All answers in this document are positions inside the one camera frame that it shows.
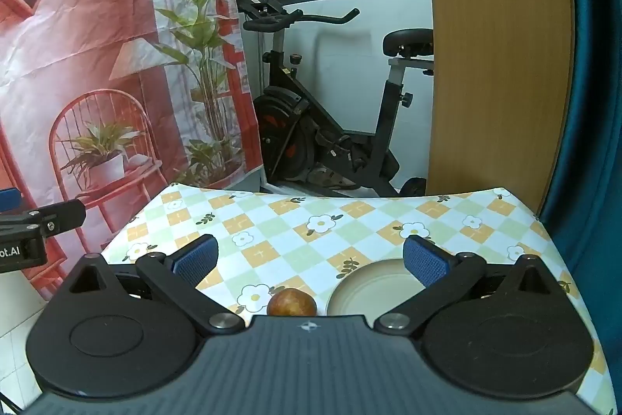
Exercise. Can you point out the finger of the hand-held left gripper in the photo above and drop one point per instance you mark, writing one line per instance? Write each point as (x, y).
(8, 198)
(58, 215)

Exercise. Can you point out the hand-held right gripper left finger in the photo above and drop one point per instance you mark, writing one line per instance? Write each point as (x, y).
(194, 262)

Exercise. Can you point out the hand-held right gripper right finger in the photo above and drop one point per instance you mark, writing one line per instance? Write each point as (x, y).
(427, 262)

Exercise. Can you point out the beige round plate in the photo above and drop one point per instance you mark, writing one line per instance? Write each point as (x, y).
(369, 288)

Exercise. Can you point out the checked floral tablecloth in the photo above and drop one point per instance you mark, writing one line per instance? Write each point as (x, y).
(291, 220)

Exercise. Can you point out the dark passion fruit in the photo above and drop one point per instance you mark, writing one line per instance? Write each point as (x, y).
(291, 304)

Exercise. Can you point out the printed backdrop cloth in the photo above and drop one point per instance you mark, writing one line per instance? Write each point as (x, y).
(73, 31)

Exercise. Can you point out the black exercise bike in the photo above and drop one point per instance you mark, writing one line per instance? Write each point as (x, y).
(291, 104)

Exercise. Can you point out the wooden board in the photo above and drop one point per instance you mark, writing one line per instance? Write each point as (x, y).
(495, 55)

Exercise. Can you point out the dark blue curtain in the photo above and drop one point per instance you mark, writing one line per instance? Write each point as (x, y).
(597, 104)

